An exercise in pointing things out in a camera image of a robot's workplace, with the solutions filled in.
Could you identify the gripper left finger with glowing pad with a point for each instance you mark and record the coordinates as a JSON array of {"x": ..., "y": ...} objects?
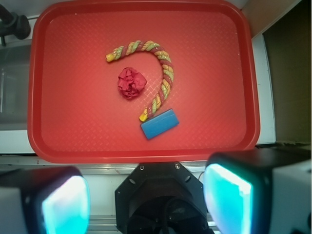
[{"x": 44, "y": 201}]

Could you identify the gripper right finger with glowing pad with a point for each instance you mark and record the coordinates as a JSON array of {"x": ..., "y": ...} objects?
[{"x": 260, "y": 191}]

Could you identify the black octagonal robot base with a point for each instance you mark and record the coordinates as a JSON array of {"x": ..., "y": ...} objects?
[{"x": 161, "y": 198}]

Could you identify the red plastic tray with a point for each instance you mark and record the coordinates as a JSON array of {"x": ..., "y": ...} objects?
[{"x": 76, "y": 113}]

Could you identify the blue rectangular block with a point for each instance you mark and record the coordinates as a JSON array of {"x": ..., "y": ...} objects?
[{"x": 160, "y": 124}]

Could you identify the crumpled red paper ball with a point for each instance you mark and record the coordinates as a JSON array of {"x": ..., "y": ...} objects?
[{"x": 131, "y": 83}]

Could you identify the black clamp knob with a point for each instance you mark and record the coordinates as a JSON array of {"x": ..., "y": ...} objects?
[{"x": 13, "y": 24}]

